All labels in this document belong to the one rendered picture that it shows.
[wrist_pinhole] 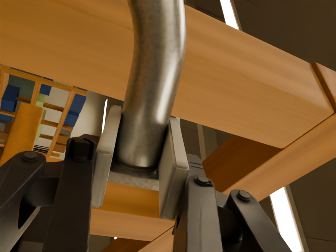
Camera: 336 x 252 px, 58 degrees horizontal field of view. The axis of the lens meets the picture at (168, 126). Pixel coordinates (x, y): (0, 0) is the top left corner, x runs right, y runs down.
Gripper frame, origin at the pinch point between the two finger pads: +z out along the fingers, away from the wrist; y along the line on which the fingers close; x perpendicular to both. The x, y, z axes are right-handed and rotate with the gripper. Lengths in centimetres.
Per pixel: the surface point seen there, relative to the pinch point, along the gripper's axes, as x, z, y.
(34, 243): -30.4, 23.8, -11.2
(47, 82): -147, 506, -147
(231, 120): -2.1, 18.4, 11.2
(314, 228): -171, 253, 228
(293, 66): 5.6, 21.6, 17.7
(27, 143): -15.9, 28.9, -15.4
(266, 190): -15.8, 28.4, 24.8
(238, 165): -12.3, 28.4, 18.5
